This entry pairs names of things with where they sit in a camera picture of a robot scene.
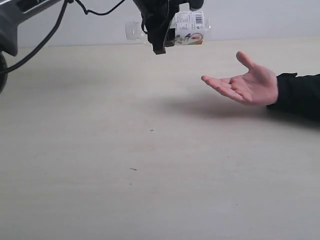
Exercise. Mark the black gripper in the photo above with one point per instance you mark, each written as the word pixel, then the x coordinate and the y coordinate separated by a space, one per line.
pixel 156 19

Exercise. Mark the square clear bottle floral label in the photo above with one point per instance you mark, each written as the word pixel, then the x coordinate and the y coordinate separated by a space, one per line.
pixel 191 28

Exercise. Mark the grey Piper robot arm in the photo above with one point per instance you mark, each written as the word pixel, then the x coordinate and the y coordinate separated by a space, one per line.
pixel 12 14

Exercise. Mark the person's open bare hand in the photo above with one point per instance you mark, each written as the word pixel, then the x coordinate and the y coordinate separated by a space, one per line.
pixel 257 87

